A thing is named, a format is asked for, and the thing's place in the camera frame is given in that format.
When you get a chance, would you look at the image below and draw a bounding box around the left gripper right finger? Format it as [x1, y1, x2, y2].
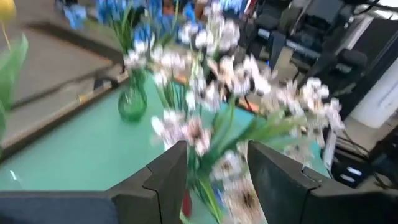
[247, 140, 398, 224]

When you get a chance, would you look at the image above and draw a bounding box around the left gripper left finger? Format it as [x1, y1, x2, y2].
[0, 139, 189, 224]

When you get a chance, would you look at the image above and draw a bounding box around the white flower stem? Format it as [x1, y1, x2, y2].
[186, 54, 346, 162]

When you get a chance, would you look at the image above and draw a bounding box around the blue artificial flower bunch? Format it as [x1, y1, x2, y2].
[60, 0, 178, 72]
[182, 0, 249, 24]

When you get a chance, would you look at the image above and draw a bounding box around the yellow artificial tulip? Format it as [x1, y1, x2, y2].
[0, 0, 29, 110]

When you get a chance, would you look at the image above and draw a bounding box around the red glass vase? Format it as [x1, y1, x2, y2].
[182, 189, 193, 218]

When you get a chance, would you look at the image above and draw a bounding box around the green glass vase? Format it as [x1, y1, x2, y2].
[117, 68, 149, 123]

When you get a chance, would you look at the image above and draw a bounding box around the green table mat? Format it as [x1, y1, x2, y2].
[0, 73, 330, 224]

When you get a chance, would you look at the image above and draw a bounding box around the black aluminium table frame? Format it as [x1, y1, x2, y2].
[0, 74, 125, 162]

